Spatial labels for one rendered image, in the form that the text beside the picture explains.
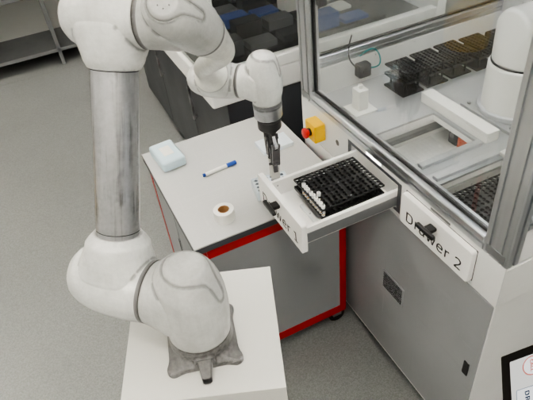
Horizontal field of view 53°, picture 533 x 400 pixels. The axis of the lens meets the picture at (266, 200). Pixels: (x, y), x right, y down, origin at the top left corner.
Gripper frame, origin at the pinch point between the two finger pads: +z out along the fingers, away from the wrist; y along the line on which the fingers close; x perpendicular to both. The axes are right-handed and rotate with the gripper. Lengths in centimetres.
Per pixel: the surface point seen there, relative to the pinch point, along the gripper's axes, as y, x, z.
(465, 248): -59, -34, -6
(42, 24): 381, 115, 66
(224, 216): -8.8, 20.4, 7.0
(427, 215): -45, -32, -6
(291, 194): -11.2, -2.2, 3.4
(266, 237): -11.0, 8.0, 19.3
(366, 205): -30.3, -19.9, -1.5
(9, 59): 327, 141, 72
